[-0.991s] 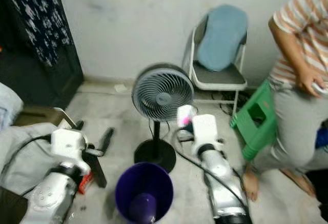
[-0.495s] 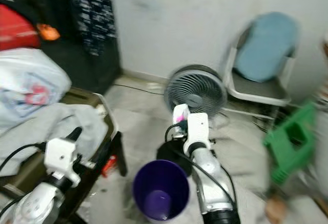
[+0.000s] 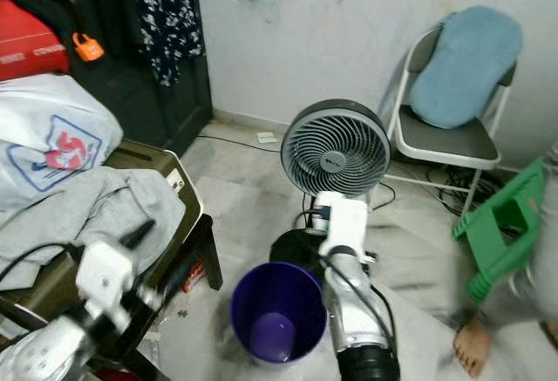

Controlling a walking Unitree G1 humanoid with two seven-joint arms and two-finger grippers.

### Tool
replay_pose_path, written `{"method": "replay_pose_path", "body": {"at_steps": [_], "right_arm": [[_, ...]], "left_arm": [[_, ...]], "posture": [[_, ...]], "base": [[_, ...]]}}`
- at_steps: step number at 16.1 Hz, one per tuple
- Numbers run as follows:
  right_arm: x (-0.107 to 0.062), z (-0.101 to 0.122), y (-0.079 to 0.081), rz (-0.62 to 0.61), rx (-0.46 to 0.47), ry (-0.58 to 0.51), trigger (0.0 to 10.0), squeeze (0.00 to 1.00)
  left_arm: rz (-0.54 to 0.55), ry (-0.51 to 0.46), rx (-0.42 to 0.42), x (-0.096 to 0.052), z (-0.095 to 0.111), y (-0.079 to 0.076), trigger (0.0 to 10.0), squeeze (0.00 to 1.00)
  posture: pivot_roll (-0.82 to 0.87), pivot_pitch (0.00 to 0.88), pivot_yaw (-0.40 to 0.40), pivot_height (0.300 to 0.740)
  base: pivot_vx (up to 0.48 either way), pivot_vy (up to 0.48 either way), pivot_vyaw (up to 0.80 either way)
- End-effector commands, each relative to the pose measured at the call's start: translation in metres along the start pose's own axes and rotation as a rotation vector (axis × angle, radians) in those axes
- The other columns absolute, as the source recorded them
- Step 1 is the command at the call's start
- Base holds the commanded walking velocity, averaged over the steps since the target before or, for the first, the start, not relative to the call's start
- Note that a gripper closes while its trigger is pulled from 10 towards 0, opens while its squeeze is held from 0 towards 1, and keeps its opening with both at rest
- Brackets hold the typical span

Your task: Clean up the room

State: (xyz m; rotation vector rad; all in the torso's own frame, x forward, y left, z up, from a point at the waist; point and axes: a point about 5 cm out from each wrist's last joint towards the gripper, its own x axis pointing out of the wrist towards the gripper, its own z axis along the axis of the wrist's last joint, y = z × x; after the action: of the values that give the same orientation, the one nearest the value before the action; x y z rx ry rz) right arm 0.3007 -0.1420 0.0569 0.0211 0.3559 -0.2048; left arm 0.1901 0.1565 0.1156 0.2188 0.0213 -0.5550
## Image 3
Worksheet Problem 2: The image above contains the white bag, red-blue logo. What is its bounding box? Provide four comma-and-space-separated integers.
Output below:
0, 73, 127, 216

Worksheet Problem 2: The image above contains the navy floral garment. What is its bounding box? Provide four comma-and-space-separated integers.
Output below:
124, 0, 197, 87

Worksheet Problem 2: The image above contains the black wardrobe door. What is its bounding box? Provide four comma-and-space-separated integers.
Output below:
13, 0, 214, 155

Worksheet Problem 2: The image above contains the purple waste bin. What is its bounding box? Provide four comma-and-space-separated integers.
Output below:
230, 262, 329, 366

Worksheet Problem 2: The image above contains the thin black floor cable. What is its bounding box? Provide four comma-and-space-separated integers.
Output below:
196, 134, 284, 153

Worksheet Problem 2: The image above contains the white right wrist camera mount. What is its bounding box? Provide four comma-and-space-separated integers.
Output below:
324, 198, 370, 258

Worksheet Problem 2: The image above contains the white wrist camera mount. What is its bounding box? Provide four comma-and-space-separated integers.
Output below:
324, 198, 370, 258
76, 242, 139, 310

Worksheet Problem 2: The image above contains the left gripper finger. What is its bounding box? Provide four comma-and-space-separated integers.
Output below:
118, 220, 156, 253
153, 257, 201, 305

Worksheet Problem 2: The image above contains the orange padlock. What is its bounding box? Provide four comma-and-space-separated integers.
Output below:
72, 32, 105, 62

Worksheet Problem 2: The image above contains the person's bare foot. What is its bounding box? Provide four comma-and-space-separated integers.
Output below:
453, 320, 493, 378

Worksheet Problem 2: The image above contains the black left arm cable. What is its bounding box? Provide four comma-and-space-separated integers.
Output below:
0, 242, 88, 312

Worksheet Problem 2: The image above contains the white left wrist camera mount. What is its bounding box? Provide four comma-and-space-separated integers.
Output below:
76, 242, 139, 310

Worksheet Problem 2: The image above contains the grey standing fan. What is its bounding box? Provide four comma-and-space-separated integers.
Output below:
269, 99, 391, 286

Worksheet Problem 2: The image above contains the blue cushion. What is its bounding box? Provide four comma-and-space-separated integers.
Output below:
410, 6, 524, 131

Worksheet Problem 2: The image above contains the red packet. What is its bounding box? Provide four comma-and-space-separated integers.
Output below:
183, 259, 210, 293

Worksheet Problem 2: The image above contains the grey garment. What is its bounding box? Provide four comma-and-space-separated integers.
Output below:
0, 166, 187, 293

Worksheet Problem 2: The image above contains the green plastic stool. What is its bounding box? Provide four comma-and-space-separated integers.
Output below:
452, 159, 546, 303

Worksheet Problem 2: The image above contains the red bag with white lettering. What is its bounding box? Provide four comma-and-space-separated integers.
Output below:
0, 0, 72, 81

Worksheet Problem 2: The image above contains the white folding chair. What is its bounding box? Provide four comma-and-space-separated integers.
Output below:
382, 24, 517, 216

